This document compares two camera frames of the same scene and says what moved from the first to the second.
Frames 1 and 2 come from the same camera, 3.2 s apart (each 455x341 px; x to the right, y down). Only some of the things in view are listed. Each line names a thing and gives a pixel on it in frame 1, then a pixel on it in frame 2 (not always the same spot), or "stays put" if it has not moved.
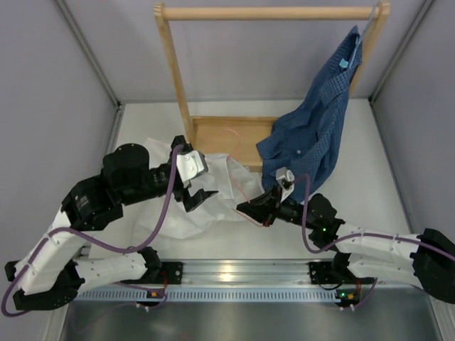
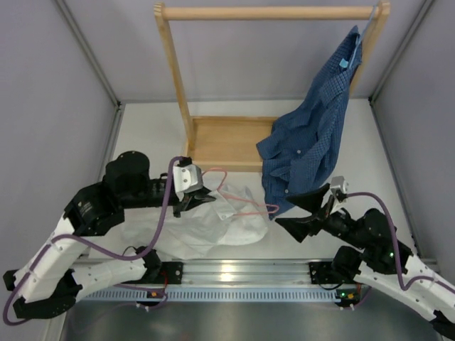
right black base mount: (320, 273) stays put
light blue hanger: (362, 35) stays put
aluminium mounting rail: (251, 273) stays put
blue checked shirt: (306, 138) stays put
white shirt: (233, 182) → (232, 216)
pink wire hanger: (229, 160) → (242, 199)
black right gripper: (264, 208) → (299, 227)
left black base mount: (174, 270) stays put
